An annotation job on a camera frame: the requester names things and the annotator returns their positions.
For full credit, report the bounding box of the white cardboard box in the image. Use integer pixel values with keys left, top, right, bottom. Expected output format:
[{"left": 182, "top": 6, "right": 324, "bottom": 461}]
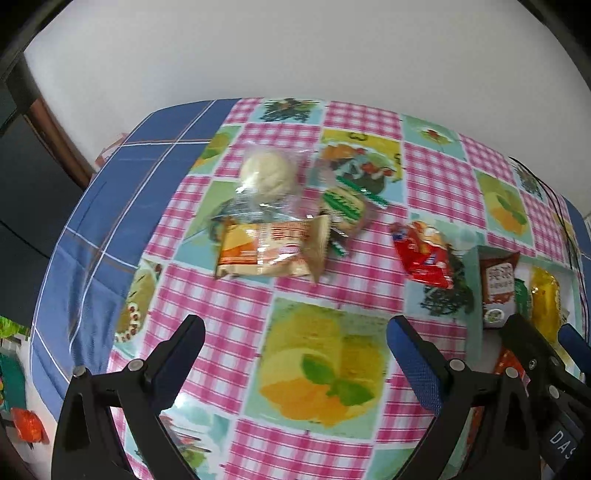
[{"left": 463, "top": 245, "right": 583, "bottom": 370}]

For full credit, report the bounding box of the yellow snack packet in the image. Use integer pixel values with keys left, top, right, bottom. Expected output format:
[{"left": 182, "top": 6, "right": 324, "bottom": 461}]
[{"left": 527, "top": 267, "right": 566, "bottom": 345}]

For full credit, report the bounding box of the orange crumpled bag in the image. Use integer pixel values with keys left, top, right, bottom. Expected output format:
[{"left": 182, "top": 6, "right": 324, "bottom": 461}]
[{"left": 9, "top": 406, "right": 50, "bottom": 446}]

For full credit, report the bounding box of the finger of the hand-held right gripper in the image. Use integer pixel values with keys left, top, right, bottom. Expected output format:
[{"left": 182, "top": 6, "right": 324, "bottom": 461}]
[
  {"left": 500, "top": 313, "right": 570, "bottom": 389},
  {"left": 558, "top": 322, "right": 591, "bottom": 376}
]

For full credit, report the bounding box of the orange bread packet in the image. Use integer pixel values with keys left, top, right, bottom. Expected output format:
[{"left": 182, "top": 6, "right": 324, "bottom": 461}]
[{"left": 215, "top": 213, "right": 334, "bottom": 284}]

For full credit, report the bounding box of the dark cabinet panel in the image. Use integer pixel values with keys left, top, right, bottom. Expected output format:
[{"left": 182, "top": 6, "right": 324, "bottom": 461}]
[{"left": 0, "top": 55, "right": 86, "bottom": 296}]

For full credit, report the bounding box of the green printed package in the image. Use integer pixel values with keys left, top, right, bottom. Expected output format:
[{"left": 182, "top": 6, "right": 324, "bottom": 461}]
[{"left": 0, "top": 315, "right": 31, "bottom": 341}]

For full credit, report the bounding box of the pink checkered tablecloth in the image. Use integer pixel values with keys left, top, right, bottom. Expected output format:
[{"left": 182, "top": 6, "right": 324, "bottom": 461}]
[{"left": 106, "top": 97, "right": 579, "bottom": 480}]

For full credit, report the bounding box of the black cable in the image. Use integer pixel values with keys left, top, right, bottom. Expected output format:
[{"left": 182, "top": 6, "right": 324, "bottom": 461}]
[{"left": 509, "top": 156, "right": 583, "bottom": 278}]

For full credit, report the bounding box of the dark green snack packet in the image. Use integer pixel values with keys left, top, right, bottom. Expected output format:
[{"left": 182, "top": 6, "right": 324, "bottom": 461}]
[{"left": 512, "top": 277, "right": 533, "bottom": 321}]

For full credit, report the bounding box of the red crinkled snack packet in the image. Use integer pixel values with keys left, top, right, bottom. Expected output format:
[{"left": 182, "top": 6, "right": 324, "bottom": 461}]
[{"left": 389, "top": 220, "right": 456, "bottom": 290}]

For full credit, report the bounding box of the blue plaid sheet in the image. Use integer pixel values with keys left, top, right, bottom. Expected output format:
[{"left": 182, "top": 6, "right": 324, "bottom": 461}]
[{"left": 28, "top": 98, "right": 591, "bottom": 422}]

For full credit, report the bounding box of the brown wooden frame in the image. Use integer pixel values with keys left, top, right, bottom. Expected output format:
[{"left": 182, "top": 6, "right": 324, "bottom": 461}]
[{"left": 22, "top": 96, "right": 96, "bottom": 191}]

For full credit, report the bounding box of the brown white snack packet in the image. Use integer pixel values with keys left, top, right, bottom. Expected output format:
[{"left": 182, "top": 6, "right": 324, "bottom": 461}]
[{"left": 478, "top": 252, "right": 520, "bottom": 329}]

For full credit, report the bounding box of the round bun in clear wrapper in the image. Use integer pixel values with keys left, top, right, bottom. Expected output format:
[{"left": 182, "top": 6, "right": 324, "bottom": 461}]
[{"left": 230, "top": 144, "right": 306, "bottom": 219}]

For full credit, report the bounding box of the green striped snack packet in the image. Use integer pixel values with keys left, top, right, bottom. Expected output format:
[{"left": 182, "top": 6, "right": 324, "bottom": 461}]
[{"left": 318, "top": 174, "right": 389, "bottom": 258}]

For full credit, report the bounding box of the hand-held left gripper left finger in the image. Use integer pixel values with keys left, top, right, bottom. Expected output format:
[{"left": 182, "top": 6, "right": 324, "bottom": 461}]
[{"left": 51, "top": 315, "right": 207, "bottom": 480}]

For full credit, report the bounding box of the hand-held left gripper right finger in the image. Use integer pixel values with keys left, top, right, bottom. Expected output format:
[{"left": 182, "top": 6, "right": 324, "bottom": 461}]
[{"left": 387, "top": 316, "right": 541, "bottom": 480}]

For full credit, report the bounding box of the pale orange carton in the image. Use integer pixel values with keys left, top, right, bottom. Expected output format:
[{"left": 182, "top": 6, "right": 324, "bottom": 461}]
[{"left": 96, "top": 133, "right": 129, "bottom": 168}]

